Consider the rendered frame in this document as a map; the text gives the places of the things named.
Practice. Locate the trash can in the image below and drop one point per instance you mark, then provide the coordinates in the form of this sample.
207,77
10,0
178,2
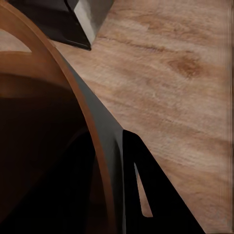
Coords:
44,106

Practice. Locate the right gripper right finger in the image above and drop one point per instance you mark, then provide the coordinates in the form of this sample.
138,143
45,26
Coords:
170,213

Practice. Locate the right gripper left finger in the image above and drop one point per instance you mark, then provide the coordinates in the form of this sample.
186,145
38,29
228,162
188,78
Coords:
58,202

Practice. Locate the stairs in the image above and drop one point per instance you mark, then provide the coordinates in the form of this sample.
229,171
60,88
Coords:
75,22

